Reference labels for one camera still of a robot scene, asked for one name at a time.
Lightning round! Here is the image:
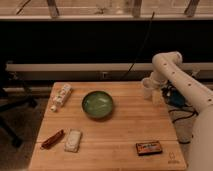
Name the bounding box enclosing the white ceramic cup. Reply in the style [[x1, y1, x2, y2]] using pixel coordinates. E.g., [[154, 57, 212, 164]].
[[141, 78, 153, 100]]

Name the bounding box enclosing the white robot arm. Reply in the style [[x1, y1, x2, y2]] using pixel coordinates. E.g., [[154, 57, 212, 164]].
[[150, 51, 213, 171]]

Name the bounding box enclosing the green ceramic bowl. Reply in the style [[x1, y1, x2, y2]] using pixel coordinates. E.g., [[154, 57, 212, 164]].
[[82, 91, 114, 119]]

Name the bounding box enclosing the blue black floor device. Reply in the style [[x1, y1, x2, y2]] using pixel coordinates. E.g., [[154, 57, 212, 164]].
[[169, 91, 185, 107]]

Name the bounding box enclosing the dark orange small box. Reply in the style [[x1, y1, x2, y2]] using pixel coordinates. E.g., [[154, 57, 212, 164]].
[[136, 141, 163, 156]]

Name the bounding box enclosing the white toothpaste tube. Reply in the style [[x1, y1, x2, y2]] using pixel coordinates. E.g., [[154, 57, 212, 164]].
[[51, 84, 72, 112]]

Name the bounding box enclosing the white wrapped packet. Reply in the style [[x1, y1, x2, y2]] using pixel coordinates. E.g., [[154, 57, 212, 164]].
[[64, 130, 82, 152]]

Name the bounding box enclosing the red-brown snack bar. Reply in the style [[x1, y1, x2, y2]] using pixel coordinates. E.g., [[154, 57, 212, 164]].
[[41, 130, 65, 149]]

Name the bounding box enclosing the black office chair base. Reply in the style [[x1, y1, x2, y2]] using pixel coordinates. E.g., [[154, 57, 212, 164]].
[[0, 63, 39, 149]]

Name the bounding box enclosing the black cable on floor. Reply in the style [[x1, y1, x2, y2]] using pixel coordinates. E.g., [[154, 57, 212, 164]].
[[162, 83, 201, 145]]

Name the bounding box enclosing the black hanging cable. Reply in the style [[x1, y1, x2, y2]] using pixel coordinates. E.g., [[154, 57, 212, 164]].
[[119, 11, 156, 82]]

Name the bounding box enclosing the white baseboard heater rail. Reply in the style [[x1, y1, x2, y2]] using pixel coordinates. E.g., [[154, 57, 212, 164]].
[[6, 62, 213, 72]]

